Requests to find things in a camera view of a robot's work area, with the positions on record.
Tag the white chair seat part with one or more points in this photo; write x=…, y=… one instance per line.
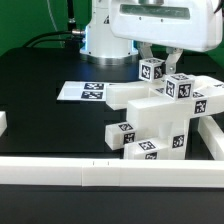
x=175, y=135

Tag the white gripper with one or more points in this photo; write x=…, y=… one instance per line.
x=188, y=24

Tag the white chair backrest frame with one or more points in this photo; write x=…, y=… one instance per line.
x=147, y=105

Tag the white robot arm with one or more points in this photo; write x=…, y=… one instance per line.
x=102, y=46

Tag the white front rail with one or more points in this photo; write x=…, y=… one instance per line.
x=111, y=172

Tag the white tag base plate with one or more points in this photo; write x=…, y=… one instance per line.
x=83, y=91

